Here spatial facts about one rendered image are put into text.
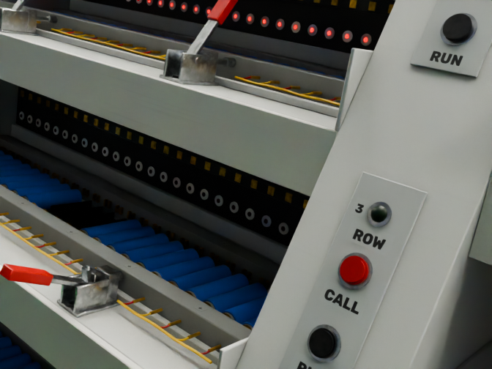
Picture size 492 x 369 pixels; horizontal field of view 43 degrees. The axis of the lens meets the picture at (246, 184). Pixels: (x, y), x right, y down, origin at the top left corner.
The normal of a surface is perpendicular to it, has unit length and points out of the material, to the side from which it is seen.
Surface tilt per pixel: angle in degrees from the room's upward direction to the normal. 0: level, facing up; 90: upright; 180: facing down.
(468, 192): 90
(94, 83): 113
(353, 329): 90
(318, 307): 90
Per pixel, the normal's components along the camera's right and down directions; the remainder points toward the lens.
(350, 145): -0.53, -0.28
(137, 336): 0.17, -0.95
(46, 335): -0.65, 0.09
